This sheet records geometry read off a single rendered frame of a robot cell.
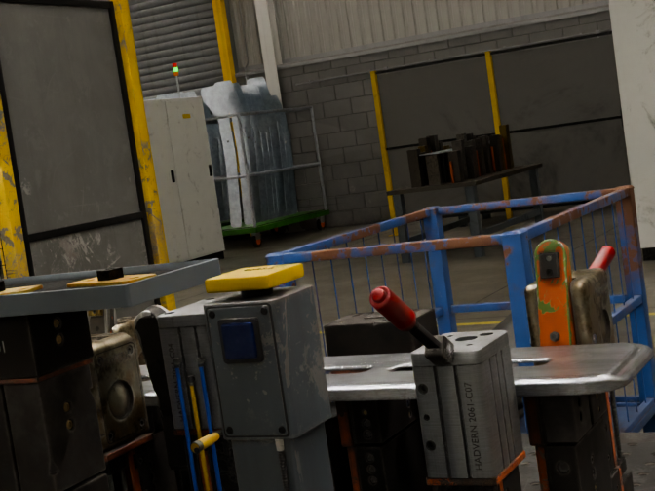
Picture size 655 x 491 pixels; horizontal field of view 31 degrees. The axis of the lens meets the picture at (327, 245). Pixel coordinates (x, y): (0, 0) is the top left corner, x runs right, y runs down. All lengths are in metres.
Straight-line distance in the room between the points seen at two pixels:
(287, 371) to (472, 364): 0.19
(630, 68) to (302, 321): 8.29
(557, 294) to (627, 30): 7.88
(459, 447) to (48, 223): 3.78
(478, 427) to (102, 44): 4.26
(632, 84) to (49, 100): 5.39
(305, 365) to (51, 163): 3.88
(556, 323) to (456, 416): 0.33
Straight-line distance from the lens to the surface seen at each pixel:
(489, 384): 1.04
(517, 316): 3.16
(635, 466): 1.87
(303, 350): 0.94
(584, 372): 1.16
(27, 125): 4.71
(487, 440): 1.04
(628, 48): 9.18
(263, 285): 0.92
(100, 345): 1.26
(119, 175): 5.12
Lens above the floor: 1.26
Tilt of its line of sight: 5 degrees down
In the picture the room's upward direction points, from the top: 8 degrees counter-clockwise
